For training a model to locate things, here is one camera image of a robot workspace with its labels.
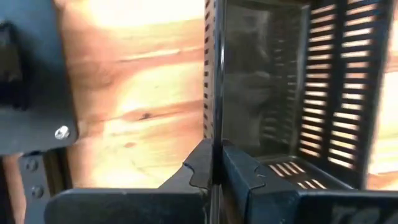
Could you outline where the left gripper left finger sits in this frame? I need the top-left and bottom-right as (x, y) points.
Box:
(158, 138), (216, 192)

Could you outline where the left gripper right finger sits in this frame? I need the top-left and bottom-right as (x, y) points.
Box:
(221, 144), (300, 224)

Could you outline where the black plastic slotted basket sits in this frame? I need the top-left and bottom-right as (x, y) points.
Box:
(203, 0), (396, 191)

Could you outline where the black metal plate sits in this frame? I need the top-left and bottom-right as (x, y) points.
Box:
(0, 0), (79, 156)

